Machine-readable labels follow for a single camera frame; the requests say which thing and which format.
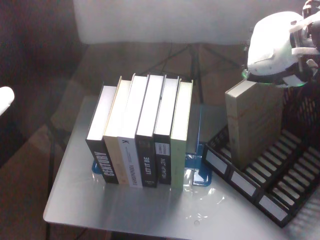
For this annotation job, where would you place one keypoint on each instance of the blue bookend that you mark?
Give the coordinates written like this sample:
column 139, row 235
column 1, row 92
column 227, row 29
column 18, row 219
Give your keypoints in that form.
column 200, row 178

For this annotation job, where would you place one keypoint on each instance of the black book LET IT BE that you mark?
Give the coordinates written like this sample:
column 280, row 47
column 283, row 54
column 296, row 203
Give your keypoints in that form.
column 150, row 107

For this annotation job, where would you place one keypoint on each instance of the cream spine book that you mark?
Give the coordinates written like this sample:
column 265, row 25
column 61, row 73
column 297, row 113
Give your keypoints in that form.
column 117, row 110

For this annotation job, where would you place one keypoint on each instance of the white fabric sheet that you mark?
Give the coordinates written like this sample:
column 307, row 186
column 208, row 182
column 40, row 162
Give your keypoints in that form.
column 162, row 20

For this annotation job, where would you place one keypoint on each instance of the pale green book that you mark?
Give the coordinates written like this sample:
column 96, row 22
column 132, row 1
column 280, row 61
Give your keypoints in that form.
column 181, row 112

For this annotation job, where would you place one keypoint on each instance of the black book CENTURY spine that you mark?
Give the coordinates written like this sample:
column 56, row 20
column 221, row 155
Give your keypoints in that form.
column 100, row 112

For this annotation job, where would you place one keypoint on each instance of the black tripod stand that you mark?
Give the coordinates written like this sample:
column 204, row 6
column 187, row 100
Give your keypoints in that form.
column 198, row 75

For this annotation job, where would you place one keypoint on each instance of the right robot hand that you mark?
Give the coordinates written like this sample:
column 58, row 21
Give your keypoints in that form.
column 6, row 100

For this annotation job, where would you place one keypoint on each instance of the thick cream cover book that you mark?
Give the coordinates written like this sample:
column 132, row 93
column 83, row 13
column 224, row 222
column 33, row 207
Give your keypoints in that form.
column 260, row 125

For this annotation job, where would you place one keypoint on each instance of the black slotted file rack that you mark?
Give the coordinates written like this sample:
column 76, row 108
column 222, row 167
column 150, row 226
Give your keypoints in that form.
column 287, row 180

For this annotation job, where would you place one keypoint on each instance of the white book K spine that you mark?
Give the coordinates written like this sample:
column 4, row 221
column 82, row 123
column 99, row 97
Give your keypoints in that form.
column 132, row 110

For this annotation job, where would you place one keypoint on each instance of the black book white label spine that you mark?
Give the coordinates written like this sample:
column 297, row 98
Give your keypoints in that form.
column 166, row 107

